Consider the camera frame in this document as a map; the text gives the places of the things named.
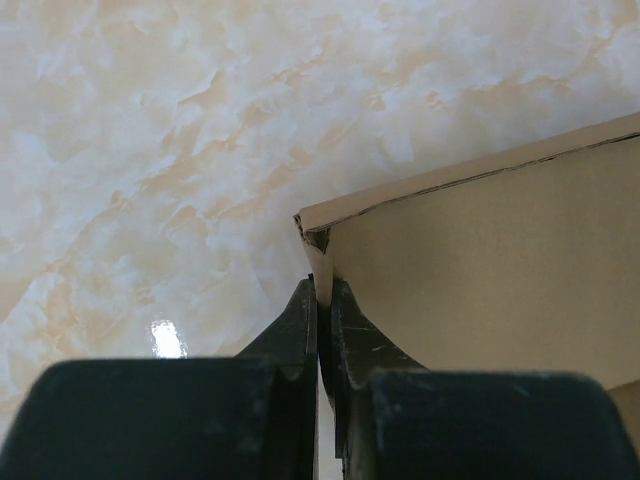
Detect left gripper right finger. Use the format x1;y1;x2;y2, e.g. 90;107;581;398
319;279;639;479

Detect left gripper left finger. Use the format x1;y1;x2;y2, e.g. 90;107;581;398
1;279;318;479

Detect brown cardboard box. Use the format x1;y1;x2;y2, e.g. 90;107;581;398
295;114;639;458

